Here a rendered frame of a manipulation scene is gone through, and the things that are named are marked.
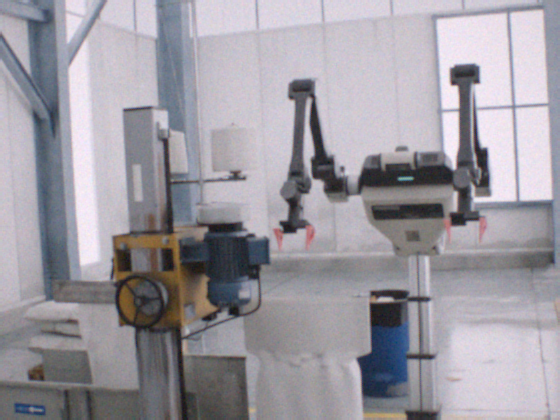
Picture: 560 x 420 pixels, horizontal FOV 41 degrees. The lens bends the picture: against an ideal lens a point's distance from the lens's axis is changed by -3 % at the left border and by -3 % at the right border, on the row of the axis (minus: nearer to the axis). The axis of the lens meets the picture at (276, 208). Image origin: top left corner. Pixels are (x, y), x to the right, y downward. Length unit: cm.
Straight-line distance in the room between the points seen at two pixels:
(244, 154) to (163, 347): 71
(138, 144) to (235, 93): 897
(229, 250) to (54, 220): 637
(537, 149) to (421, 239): 753
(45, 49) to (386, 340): 545
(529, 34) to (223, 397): 826
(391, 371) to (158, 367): 267
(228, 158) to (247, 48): 891
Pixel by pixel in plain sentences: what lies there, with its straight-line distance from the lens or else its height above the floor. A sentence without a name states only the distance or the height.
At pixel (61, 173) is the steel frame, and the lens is 869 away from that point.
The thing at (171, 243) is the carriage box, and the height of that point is 131.
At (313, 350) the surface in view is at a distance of 282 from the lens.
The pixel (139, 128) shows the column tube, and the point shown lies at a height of 169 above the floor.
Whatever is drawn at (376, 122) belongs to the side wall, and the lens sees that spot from 1088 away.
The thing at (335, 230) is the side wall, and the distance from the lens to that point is 1105.
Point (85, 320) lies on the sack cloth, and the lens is 324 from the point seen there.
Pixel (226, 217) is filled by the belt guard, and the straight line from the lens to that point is 247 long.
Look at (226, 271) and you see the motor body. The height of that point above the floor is 121.
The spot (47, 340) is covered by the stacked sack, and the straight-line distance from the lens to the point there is 585.
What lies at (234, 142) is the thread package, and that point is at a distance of 262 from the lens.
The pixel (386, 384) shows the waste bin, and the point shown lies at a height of 9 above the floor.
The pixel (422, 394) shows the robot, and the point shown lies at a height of 51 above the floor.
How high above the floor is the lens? 153
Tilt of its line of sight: 3 degrees down
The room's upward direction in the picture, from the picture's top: 3 degrees counter-clockwise
